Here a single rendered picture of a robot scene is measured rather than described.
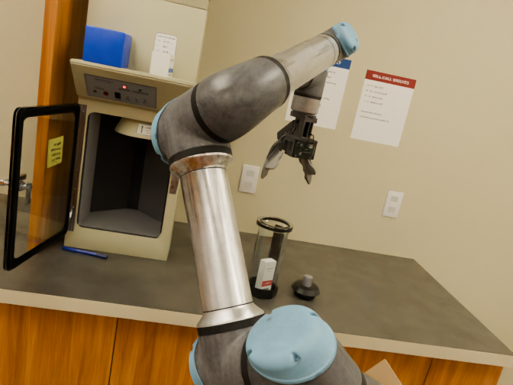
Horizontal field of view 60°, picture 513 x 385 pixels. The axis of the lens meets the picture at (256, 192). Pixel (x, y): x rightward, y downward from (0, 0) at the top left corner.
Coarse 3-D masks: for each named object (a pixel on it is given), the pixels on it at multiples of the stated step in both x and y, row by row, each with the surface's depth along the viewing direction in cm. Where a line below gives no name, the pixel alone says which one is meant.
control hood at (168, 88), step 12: (72, 60) 115; (72, 72) 118; (84, 72) 118; (96, 72) 117; (108, 72) 117; (120, 72) 117; (132, 72) 117; (144, 72) 126; (84, 84) 122; (144, 84) 120; (156, 84) 120; (168, 84) 119; (180, 84) 119; (192, 84) 119; (84, 96) 126; (156, 96) 124; (168, 96) 123; (156, 108) 128
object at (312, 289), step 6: (306, 276) 138; (294, 282) 140; (300, 282) 140; (306, 282) 137; (294, 288) 137; (300, 288) 136; (306, 288) 136; (312, 288) 137; (300, 294) 136; (306, 294) 135; (312, 294) 135; (318, 294) 137
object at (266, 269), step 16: (256, 224) 130; (272, 224) 135; (288, 224) 132; (256, 240) 130; (272, 240) 127; (256, 256) 130; (272, 256) 128; (256, 272) 130; (272, 272) 130; (272, 288) 132
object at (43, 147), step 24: (24, 120) 102; (48, 120) 112; (72, 120) 124; (24, 144) 104; (48, 144) 114; (72, 144) 127; (24, 168) 106; (48, 168) 117; (24, 192) 108; (48, 192) 120; (24, 216) 110; (48, 216) 122; (24, 240) 113
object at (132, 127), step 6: (120, 120) 139; (126, 120) 136; (132, 120) 135; (138, 120) 135; (120, 126) 136; (126, 126) 135; (132, 126) 134; (138, 126) 134; (144, 126) 135; (150, 126) 135; (120, 132) 135; (126, 132) 134; (132, 132) 134; (138, 132) 134; (144, 132) 134; (144, 138) 134; (150, 138) 135
